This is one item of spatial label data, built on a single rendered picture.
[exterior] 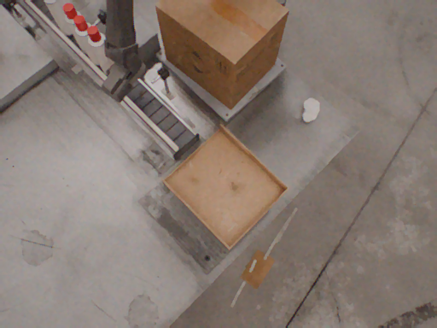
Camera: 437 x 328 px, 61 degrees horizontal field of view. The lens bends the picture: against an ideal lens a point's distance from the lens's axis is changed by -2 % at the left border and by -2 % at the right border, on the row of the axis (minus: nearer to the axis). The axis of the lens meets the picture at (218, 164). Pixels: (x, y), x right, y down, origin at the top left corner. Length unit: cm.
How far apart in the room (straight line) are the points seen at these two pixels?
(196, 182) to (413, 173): 146
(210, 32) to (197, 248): 62
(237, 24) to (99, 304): 88
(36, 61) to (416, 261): 198
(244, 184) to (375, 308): 117
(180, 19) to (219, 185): 50
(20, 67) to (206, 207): 80
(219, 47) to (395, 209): 149
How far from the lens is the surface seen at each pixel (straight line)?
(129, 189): 122
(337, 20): 269
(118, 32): 98
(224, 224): 116
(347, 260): 210
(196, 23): 111
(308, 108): 129
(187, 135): 119
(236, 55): 105
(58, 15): 140
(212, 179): 119
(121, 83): 106
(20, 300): 128
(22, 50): 150
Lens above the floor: 198
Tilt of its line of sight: 71 degrees down
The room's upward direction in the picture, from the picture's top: 2 degrees clockwise
